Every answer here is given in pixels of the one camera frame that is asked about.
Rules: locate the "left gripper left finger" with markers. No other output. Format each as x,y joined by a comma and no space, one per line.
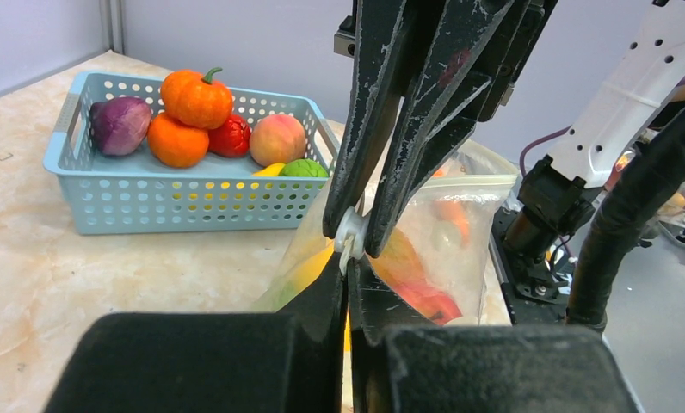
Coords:
284,361

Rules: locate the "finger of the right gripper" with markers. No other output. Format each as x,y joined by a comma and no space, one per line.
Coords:
458,62
381,30

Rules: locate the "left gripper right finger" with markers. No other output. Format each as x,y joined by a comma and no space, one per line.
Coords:
402,362

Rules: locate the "red toy apple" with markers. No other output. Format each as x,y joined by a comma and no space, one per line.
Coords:
431,302

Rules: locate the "clear dotted zip bag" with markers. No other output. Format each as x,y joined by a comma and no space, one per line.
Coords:
417,251

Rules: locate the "blue perforated plastic basket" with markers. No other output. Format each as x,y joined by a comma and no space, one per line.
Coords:
138,194

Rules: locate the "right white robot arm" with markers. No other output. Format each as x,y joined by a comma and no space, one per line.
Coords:
557,194

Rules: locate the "toy peach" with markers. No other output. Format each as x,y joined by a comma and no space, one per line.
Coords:
277,138

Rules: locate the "orange toy carrot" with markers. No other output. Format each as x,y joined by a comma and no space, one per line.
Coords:
453,221

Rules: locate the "green toy lime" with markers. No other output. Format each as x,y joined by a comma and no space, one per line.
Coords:
304,168

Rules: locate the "yellow toy banana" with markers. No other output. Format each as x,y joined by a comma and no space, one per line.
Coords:
271,170

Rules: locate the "red toy pepper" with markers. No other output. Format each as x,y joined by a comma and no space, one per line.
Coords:
232,139

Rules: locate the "orange toy pumpkin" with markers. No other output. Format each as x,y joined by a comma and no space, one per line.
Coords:
196,99

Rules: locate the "orange toy tangerine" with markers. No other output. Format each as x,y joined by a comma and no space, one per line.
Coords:
175,144

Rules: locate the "purple toy onion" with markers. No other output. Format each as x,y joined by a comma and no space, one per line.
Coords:
119,125

